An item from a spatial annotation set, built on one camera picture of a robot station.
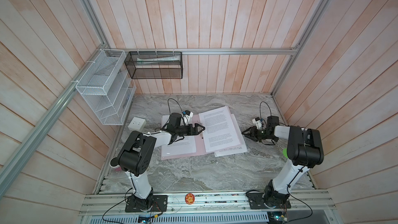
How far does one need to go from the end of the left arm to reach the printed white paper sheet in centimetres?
9

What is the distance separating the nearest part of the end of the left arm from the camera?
0.76m

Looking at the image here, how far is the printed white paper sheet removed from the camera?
921 millimetres
